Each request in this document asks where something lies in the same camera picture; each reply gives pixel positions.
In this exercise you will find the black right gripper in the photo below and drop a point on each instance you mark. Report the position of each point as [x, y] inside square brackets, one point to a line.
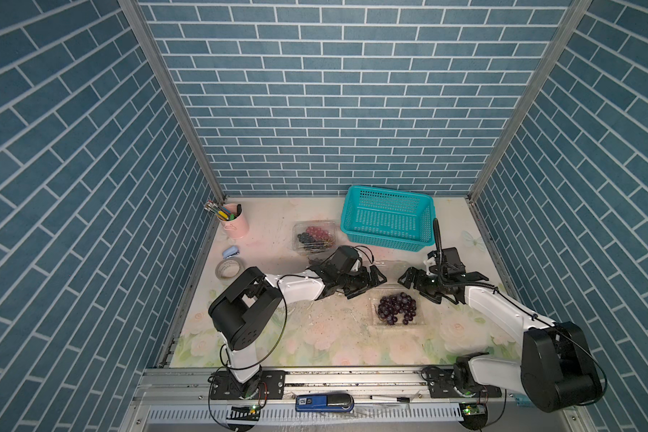
[420, 275]

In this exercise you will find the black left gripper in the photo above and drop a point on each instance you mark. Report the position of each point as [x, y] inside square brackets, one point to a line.
[364, 284]

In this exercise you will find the clear clamshell container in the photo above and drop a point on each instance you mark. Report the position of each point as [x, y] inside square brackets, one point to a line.
[392, 270]
[315, 248]

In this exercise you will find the red grape bunch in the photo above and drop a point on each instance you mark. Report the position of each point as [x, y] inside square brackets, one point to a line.
[322, 235]

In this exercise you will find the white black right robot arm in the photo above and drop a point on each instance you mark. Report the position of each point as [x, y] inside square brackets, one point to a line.
[555, 370]

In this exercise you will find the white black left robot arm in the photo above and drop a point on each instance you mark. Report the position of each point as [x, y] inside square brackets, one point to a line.
[240, 313]

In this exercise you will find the teal plastic basket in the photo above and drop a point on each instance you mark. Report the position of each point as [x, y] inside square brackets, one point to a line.
[388, 218]

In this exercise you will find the blue black handheld device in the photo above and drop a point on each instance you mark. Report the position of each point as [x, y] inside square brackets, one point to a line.
[334, 402]

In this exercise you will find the small blue stapler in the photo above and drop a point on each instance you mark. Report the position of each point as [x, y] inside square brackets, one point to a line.
[232, 251]

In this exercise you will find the tape roll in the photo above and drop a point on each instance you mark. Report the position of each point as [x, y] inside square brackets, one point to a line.
[229, 269]

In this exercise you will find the pink pen cup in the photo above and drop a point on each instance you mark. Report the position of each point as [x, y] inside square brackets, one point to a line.
[236, 227]

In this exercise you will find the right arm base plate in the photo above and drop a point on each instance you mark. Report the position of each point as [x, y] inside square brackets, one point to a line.
[443, 383]

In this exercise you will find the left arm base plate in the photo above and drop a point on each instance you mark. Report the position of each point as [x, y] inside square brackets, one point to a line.
[266, 384]

